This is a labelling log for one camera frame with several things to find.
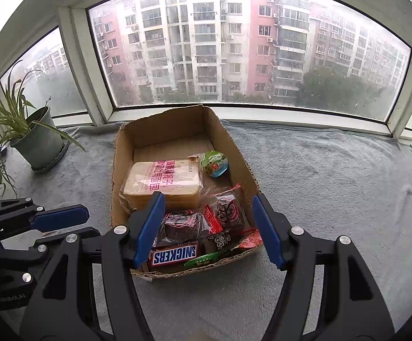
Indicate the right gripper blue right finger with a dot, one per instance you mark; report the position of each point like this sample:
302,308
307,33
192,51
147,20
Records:
352,306

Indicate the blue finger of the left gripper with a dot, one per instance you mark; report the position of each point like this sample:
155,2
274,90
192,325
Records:
60,237
22,215

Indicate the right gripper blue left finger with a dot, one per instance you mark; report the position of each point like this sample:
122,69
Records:
62,306

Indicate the Snickers bar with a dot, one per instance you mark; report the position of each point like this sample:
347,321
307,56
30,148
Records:
173,255

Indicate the green candy packet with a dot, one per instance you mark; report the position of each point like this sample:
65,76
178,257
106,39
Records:
204,260

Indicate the red date snack packet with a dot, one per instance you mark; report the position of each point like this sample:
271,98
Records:
185,226

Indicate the black patterned candy packet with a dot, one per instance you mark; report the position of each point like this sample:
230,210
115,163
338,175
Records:
218,241

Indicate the packaged bread loaf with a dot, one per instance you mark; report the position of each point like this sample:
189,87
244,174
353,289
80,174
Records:
180,181

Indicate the dark date snack packet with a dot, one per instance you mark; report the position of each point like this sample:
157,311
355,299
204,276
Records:
223,210

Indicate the yellow green jelly cup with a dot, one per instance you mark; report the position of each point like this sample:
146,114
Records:
214,163

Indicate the green plant pot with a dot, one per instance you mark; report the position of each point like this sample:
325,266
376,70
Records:
41,148

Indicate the spider plant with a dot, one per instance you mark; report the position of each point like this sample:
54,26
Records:
17,115

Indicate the grey towel mat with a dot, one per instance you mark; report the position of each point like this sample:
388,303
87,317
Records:
329,182

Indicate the brown cardboard box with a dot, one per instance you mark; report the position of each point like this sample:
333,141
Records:
189,157

